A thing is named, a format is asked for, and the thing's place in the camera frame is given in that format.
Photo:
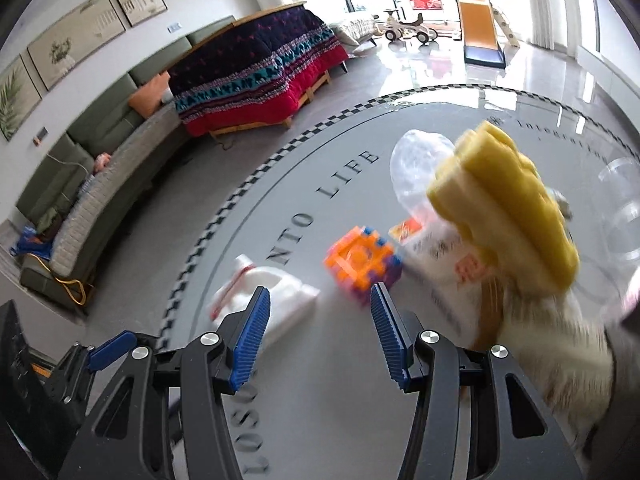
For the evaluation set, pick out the green sofa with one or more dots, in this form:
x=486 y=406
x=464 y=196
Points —
x=105 y=125

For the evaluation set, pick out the white printed packet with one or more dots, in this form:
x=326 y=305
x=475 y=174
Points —
x=445 y=270

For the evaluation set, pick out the table with patterned blanket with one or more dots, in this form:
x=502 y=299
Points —
x=260 y=70

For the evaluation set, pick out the clear plastic bag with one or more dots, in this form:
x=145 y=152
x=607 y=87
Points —
x=415 y=165

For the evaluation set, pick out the white plastic bag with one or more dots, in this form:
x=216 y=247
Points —
x=285 y=300

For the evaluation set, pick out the yellow sponge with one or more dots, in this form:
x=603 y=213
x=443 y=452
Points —
x=505 y=210

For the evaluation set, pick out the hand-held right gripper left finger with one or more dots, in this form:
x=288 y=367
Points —
x=250 y=340

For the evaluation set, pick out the children's slide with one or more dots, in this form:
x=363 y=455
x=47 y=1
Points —
x=480 y=25

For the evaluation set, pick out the wide plant wall picture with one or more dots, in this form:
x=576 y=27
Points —
x=75 y=40

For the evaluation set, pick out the grey quilted sofa mat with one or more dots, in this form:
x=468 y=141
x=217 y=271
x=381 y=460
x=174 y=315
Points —
x=110 y=195

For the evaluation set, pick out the clear plastic container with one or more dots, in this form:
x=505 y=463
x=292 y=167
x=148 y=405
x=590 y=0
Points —
x=620 y=200

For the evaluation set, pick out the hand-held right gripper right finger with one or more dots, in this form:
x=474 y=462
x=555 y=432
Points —
x=390 y=340

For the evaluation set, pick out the wooden ride-on toy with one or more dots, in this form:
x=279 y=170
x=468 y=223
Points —
x=407 y=27

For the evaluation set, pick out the orange cushion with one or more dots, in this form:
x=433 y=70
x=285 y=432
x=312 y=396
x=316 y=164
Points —
x=149 y=94

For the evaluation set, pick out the small orange packet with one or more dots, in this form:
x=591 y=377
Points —
x=405 y=231

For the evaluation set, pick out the blue bag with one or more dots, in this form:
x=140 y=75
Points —
x=32 y=245

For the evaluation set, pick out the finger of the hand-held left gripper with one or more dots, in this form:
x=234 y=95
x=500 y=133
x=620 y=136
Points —
x=112 y=351

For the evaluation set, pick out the beige quilted cushion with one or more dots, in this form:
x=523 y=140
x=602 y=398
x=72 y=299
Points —
x=352 y=30

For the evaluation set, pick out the palm leaf wall picture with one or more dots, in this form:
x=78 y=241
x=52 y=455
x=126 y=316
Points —
x=15 y=100

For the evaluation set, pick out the orange purple block toy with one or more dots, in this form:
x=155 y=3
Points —
x=357 y=267

